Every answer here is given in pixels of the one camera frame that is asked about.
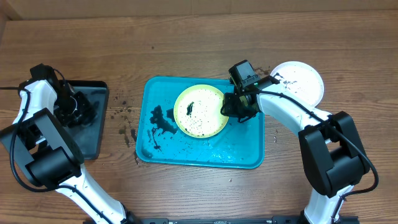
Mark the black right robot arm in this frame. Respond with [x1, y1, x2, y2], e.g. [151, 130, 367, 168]
[220, 60, 374, 223]

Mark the white plate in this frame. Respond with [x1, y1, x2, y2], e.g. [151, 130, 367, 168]
[271, 61, 324, 107]

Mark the black water tray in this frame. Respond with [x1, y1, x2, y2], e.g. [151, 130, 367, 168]
[65, 80, 109, 160]

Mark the yellow rimmed plate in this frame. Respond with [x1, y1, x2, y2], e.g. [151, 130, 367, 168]
[173, 85, 229, 139]

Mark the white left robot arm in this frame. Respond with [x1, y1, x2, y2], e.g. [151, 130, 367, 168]
[1, 63, 141, 223]

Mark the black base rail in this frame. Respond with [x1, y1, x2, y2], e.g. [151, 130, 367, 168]
[82, 214, 361, 224]

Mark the teal plastic tray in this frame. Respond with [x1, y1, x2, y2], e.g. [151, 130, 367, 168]
[136, 77, 265, 169]

